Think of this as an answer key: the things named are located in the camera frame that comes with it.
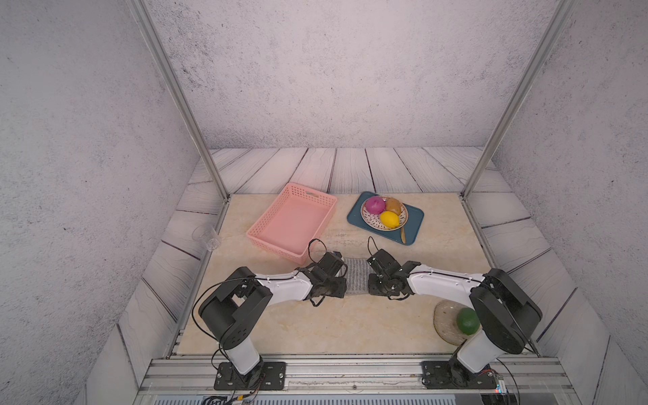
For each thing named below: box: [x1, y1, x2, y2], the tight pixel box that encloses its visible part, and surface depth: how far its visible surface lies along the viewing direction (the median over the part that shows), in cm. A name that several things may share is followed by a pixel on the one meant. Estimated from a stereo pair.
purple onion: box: [365, 195, 386, 215], surface depth 113 cm
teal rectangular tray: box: [346, 190, 425, 246], surface depth 110 cm
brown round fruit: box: [384, 196, 402, 216], surface depth 113 cm
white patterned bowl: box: [360, 198, 409, 233], surface depth 113 cm
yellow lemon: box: [379, 210, 401, 229], surface depth 109 cm
